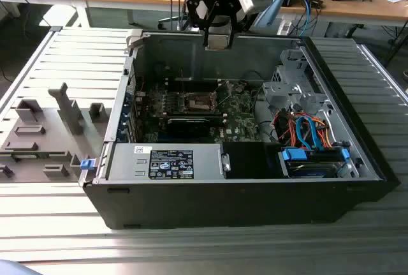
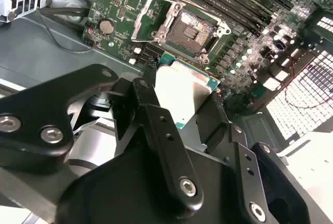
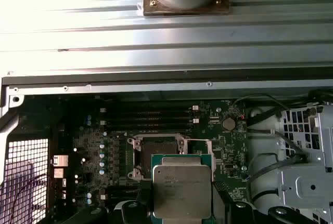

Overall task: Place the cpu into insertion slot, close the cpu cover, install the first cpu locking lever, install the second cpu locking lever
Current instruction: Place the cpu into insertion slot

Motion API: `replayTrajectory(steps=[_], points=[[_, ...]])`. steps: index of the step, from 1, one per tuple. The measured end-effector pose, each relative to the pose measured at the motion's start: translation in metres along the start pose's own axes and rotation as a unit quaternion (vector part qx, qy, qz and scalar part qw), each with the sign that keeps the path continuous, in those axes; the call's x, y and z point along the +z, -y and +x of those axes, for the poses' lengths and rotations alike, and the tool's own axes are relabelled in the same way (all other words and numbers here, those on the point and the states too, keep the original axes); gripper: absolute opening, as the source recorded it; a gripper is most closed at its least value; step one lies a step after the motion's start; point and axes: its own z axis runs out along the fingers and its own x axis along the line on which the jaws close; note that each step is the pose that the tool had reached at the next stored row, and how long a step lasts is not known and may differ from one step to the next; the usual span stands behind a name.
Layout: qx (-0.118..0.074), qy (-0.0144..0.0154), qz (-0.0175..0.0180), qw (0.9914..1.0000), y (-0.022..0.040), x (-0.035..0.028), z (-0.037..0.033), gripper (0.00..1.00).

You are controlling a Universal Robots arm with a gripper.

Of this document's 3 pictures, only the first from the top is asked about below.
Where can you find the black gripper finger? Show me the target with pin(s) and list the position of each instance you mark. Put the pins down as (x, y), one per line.
(236, 26)
(190, 16)

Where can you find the silver green CPU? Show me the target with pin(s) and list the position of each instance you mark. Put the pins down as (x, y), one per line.
(218, 42)

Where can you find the CPU socket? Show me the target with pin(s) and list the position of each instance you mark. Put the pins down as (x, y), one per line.
(197, 102)

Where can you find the white power strip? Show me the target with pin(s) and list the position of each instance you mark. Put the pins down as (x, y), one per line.
(284, 27)

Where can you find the silver drive cage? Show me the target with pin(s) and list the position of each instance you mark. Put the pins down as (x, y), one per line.
(287, 93)

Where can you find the green motherboard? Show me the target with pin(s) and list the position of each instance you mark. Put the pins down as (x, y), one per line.
(242, 118)

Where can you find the black graphics card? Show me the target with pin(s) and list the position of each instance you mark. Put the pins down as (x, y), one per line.
(188, 126)

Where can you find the black plastic shroud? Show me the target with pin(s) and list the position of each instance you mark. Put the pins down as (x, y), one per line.
(245, 160)

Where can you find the hard disk blue carrier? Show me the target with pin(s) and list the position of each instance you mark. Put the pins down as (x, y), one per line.
(293, 155)

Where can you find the grey power supply unit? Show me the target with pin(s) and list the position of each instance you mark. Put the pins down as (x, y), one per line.
(127, 160)

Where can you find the grey parts rack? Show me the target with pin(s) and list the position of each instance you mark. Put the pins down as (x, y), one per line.
(48, 122)

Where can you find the black PC case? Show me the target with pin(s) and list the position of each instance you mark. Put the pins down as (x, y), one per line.
(223, 205)

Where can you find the blue case latch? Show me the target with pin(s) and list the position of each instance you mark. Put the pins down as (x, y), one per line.
(87, 164)

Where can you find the blue chair back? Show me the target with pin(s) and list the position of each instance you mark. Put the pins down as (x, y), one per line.
(12, 270)

